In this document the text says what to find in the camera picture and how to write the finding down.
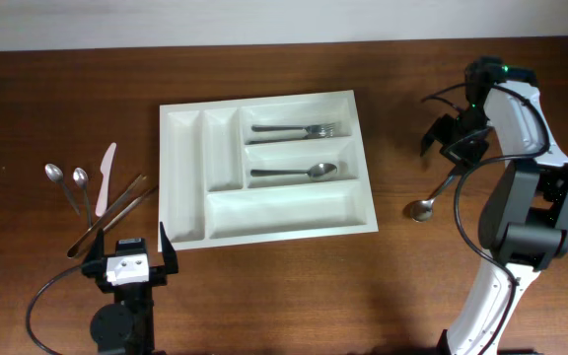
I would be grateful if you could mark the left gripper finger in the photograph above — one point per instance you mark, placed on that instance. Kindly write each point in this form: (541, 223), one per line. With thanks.
(168, 252)
(97, 249)

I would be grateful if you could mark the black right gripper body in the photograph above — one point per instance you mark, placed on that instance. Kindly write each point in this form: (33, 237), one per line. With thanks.
(468, 145)

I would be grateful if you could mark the steel fork with long handle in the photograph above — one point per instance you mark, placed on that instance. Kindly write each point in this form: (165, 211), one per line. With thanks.
(323, 129)

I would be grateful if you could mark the steel fork crosswise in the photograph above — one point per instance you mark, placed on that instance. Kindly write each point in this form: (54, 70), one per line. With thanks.
(309, 136)

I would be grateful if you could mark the large steel spoon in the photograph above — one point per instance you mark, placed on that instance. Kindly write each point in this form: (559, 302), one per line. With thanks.
(317, 172)

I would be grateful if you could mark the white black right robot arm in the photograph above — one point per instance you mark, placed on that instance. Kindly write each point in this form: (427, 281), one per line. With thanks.
(523, 225)

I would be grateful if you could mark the steel spoon near right arm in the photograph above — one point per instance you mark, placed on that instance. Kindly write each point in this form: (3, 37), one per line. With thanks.
(422, 210)

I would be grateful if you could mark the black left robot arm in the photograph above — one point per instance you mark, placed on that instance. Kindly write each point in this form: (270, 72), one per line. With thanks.
(126, 326)

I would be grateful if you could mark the small steel teaspoon inner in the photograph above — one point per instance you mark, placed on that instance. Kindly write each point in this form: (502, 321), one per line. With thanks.
(81, 179)

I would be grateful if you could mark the small steel teaspoon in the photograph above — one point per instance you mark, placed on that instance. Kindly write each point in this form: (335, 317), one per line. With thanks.
(57, 176)
(81, 179)

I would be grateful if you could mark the pink plastic knife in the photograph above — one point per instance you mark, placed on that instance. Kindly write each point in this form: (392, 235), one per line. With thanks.
(105, 168)

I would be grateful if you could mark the small steel teaspoon outer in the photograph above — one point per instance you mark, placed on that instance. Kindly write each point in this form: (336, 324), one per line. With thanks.
(57, 176)

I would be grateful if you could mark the white plastic cutlery tray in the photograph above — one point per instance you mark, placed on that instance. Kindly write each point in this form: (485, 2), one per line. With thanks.
(208, 199)

